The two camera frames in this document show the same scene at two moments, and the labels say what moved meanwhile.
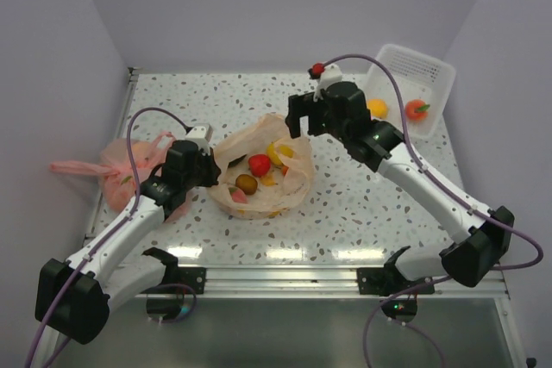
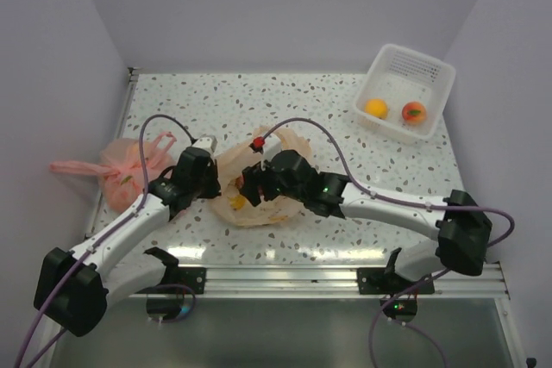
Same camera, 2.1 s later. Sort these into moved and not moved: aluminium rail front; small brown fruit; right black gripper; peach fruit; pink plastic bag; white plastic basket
Moved: peach fruit; right black gripper
Not moved: small brown fruit; pink plastic bag; aluminium rail front; white plastic basket
